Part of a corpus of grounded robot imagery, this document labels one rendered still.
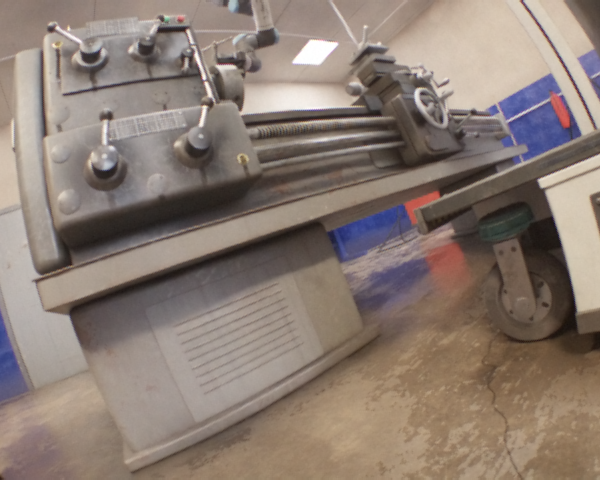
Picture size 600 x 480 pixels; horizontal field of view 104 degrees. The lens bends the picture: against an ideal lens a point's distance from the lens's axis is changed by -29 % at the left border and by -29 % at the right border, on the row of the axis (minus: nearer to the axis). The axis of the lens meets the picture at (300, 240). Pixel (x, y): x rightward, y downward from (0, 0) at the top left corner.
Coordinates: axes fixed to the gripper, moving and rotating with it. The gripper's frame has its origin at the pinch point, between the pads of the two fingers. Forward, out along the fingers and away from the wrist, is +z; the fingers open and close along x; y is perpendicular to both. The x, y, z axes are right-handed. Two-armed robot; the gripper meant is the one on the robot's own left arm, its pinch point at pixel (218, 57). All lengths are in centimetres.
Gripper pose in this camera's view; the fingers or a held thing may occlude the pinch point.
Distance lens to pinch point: 154.1
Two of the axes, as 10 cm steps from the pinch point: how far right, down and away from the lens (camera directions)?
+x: 9.1, -0.8, -4.1
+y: -2.1, -9.4, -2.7
